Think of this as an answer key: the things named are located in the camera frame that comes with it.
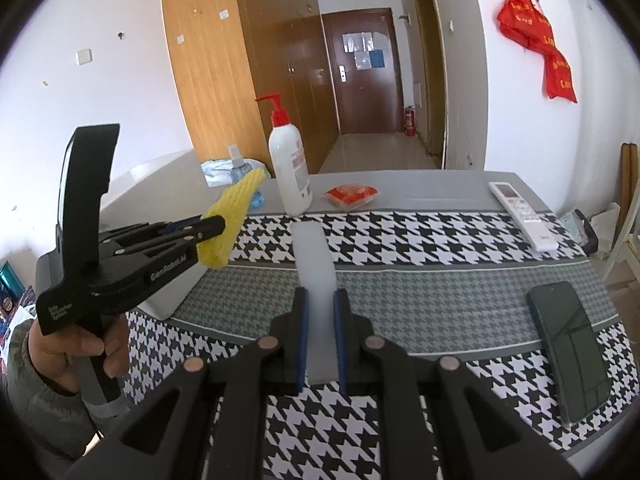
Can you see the brown wooden boards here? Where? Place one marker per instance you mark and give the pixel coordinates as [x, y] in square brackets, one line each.
[629, 171]

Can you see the white foam strip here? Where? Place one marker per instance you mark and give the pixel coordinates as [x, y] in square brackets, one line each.
[316, 273]

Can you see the houndstooth table mat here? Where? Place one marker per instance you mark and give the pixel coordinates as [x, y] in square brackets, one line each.
[433, 282]

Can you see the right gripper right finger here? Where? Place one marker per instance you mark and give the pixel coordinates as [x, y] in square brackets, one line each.
[436, 418]

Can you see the black smartphone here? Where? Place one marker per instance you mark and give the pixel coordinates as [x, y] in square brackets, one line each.
[578, 369]

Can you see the red snack packet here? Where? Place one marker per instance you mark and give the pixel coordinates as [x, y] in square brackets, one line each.
[350, 196]

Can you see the white styrofoam box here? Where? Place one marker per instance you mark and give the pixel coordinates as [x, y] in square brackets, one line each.
[168, 188]

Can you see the yellow foam net sleeve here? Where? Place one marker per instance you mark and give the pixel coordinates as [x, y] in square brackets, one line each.
[232, 206]

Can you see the person's left hand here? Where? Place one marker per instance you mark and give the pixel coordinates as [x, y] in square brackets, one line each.
[52, 355]

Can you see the red hanging bags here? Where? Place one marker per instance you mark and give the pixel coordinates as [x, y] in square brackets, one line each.
[524, 23]

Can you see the bin with blue liner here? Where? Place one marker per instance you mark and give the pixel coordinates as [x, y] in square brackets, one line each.
[217, 173]

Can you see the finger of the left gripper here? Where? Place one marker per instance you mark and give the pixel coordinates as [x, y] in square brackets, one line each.
[139, 242]
[155, 228]

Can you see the red fire extinguisher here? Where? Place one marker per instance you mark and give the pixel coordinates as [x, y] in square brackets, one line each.
[410, 121]

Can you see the white pump lotion bottle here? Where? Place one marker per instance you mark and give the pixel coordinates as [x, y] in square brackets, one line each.
[286, 150]

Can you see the black bag on floor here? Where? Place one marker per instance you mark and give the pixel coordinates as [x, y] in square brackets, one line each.
[581, 231]

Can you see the brown entrance door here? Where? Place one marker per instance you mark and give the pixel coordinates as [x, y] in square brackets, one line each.
[363, 53]

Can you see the grey jacket forearm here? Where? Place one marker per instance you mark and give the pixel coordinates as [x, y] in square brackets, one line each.
[57, 423]

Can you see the wooden wardrobe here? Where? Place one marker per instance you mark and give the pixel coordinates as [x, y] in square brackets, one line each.
[228, 56]

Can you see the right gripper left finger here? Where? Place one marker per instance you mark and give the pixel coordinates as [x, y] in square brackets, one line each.
[207, 419]

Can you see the white remote control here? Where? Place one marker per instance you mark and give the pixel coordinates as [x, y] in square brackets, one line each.
[531, 224]

